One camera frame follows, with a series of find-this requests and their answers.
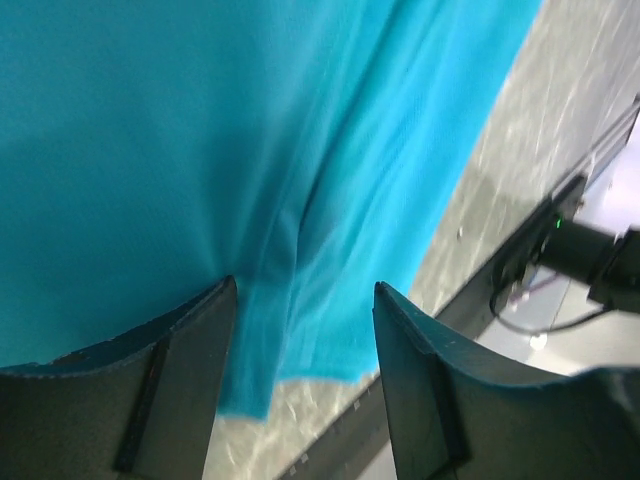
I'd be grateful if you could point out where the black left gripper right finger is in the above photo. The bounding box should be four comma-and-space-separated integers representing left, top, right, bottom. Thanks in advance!
373, 283, 639, 479

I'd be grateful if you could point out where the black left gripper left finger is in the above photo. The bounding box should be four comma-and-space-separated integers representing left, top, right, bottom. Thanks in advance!
1, 277, 236, 479

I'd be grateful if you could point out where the teal t shirt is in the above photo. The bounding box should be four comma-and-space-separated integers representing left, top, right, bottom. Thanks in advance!
1, 1, 540, 419

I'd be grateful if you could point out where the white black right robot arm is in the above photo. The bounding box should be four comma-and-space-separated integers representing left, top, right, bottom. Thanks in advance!
536, 219, 639, 314

